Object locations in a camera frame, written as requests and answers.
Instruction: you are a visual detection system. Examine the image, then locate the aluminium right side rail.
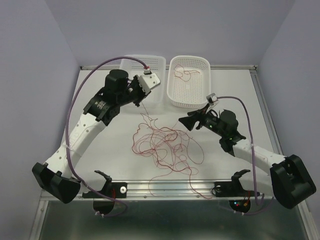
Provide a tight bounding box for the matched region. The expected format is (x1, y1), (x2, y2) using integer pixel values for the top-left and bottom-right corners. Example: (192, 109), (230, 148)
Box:
(249, 69), (283, 154)

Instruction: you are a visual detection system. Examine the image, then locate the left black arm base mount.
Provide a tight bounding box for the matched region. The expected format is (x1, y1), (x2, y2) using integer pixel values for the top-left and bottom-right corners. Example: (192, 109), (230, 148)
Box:
(93, 170), (128, 199)

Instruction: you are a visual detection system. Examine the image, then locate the translucent white perforated basket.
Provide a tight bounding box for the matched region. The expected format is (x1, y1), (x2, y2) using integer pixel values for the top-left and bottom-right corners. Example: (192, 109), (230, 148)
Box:
(119, 54), (167, 104)

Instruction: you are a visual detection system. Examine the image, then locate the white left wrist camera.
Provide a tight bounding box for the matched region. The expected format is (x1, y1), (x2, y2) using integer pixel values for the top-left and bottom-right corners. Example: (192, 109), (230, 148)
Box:
(138, 73), (161, 95)

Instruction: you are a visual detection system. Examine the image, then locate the aluminium rail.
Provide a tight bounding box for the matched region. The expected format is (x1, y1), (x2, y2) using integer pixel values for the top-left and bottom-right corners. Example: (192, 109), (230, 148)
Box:
(249, 69), (283, 154)
(41, 177), (276, 201)

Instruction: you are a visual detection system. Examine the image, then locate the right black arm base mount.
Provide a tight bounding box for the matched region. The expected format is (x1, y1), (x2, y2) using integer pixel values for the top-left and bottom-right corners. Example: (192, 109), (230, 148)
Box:
(211, 169), (253, 198)

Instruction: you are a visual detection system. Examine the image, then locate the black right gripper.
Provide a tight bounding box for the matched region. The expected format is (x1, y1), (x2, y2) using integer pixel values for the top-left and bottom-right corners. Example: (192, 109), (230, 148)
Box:
(178, 103), (226, 138)

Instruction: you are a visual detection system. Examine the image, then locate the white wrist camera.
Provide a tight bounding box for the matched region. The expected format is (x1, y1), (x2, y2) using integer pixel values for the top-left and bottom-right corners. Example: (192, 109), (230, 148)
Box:
(138, 73), (161, 95)
(206, 93), (219, 111)

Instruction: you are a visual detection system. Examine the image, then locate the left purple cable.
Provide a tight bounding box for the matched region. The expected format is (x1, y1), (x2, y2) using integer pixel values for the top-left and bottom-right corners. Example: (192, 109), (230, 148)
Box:
(65, 56), (130, 218)

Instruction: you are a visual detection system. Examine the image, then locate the red wire bundle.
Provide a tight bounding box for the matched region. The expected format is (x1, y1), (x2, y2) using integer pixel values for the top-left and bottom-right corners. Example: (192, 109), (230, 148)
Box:
(131, 101), (213, 200)

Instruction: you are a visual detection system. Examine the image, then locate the aluminium front rail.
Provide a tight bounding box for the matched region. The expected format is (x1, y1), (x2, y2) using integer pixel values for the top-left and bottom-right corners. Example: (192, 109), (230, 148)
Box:
(41, 177), (276, 201)

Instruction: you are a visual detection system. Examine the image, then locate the white perforated plastic basket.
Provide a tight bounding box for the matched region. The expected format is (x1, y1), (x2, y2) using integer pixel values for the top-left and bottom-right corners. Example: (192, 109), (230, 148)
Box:
(166, 55), (211, 109)

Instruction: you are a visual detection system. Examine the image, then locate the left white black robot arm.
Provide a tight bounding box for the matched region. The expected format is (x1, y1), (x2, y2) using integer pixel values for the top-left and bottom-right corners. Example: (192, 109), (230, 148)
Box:
(31, 68), (161, 204)

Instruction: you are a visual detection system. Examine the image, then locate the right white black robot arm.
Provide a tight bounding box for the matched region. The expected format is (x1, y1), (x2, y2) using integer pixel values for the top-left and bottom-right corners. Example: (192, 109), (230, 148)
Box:
(179, 108), (317, 209)

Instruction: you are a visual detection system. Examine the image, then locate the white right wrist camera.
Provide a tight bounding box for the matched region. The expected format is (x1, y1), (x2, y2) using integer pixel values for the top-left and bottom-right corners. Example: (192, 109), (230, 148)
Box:
(206, 93), (219, 111)

